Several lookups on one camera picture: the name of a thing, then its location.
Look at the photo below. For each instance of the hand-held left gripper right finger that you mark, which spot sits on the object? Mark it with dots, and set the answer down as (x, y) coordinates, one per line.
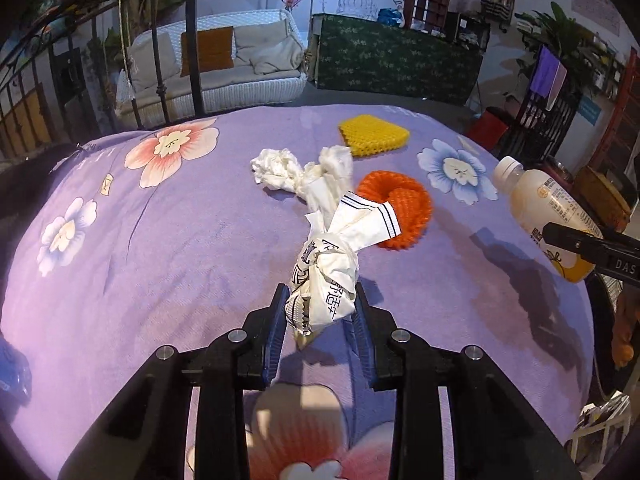
(364, 340)

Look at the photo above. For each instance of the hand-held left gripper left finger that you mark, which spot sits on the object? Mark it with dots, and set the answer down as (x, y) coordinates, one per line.
(276, 330)

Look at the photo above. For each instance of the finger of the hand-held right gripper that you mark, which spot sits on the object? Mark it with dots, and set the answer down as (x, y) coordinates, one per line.
(600, 255)

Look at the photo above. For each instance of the white printed paper wrapper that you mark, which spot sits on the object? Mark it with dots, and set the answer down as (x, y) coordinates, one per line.
(325, 270)

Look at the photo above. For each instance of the yellow drink bottle white cap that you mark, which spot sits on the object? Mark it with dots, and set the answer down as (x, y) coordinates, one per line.
(545, 200)

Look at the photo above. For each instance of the person's right hand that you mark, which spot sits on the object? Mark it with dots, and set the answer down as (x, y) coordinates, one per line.
(626, 330)

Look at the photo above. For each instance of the brown wicker basket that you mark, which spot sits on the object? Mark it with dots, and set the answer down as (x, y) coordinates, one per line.
(600, 195)

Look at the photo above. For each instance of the purple floral blanket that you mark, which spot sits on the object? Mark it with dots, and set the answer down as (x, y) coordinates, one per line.
(175, 270)

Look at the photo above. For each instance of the orange foam fruit net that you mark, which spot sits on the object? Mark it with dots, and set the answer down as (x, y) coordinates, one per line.
(405, 220)

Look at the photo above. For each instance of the red ladder shelf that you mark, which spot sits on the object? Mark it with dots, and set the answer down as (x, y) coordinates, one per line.
(625, 125)

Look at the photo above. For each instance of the black metal rack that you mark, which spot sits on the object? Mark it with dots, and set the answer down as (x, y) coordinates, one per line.
(540, 120)

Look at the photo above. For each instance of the white crumpled tissue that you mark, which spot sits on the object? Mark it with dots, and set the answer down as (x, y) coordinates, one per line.
(330, 172)
(275, 167)

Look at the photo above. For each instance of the red bin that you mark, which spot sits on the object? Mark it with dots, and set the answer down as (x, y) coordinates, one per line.
(492, 125)

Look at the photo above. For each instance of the white metal rack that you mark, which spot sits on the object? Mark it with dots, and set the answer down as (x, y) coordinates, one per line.
(600, 425)

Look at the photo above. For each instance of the purple towel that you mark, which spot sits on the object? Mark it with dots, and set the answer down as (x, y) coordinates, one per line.
(545, 72)

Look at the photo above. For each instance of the yellow foam fruit net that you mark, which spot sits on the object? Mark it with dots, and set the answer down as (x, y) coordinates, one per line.
(372, 132)

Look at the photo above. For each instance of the green potted plant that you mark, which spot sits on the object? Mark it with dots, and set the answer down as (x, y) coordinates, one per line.
(565, 35)

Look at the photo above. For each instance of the white wicker sofa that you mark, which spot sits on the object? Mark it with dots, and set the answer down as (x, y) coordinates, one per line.
(240, 92)

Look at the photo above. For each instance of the black display box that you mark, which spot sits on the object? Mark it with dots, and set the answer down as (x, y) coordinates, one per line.
(467, 30)

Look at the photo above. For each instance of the clear water bottle blue label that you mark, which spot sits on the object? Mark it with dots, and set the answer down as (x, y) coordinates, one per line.
(12, 370)

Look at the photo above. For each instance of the beige cushion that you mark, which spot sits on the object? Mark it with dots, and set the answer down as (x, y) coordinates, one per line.
(152, 60)
(270, 50)

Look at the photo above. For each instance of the green patterned counter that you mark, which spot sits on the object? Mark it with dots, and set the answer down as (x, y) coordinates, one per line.
(395, 60)

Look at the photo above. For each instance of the orange cushion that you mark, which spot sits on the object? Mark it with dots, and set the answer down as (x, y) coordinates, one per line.
(207, 50)

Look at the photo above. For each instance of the blue bag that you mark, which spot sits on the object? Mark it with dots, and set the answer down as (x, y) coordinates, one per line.
(392, 16)

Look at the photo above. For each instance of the wall shelf with bottles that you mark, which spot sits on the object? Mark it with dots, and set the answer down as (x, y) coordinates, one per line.
(497, 7)

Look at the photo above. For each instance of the black iron bed frame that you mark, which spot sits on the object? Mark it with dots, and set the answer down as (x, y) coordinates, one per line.
(192, 35)

